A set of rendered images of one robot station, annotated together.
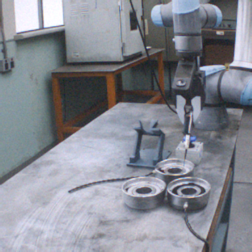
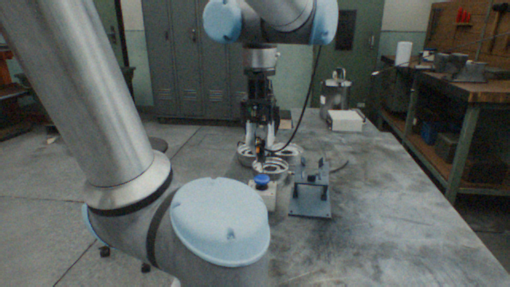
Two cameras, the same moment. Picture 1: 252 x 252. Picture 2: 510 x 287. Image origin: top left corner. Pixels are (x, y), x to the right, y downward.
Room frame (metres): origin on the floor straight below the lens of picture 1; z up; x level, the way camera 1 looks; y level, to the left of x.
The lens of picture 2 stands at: (1.66, -0.37, 1.23)
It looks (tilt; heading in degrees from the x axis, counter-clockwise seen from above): 22 degrees down; 165
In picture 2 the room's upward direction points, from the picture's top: straight up
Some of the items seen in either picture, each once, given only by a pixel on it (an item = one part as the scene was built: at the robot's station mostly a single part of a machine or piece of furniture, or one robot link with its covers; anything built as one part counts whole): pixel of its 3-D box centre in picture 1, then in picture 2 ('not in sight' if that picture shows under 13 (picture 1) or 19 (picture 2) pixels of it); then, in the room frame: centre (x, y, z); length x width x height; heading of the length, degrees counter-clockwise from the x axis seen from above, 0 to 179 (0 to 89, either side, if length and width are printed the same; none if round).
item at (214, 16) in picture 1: (199, 16); (241, 21); (1.08, -0.24, 1.23); 0.11 x 0.11 x 0.08; 46
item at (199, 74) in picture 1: (190, 71); (259, 96); (1.00, -0.19, 1.07); 0.09 x 0.08 x 0.12; 155
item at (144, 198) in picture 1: (144, 193); (286, 154); (0.79, -0.03, 0.82); 0.10 x 0.10 x 0.04
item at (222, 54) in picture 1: (221, 58); not in sight; (4.33, -1.21, 0.64); 0.49 x 0.40 x 0.37; 73
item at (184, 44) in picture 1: (187, 43); (260, 58); (0.99, -0.18, 1.15); 0.08 x 0.08 x 0.05
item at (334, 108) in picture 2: not in sight; (339, 96); (0.13, 0.53, 0.83); 0.41 x 0.19 x 0.30; 162
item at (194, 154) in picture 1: (189, 151); (260, 195); (1.02, -0.19, 0.82); 0.08 x 0.07 x 0.05; 158
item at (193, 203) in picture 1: (188, 193); (253, 155); (0.77, -0.14, 0.82); 0.10 x 0.10 x 0.04
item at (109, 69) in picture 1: (117, 95); not in sight; (3.66, 0.07, 0.39); 1.50 x 0.62 x 0.78; 158
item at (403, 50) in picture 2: not in sight; (402, 53); (-0.72, 1.61, 0.96); 0.12 x 0.11 x 0.20; 68
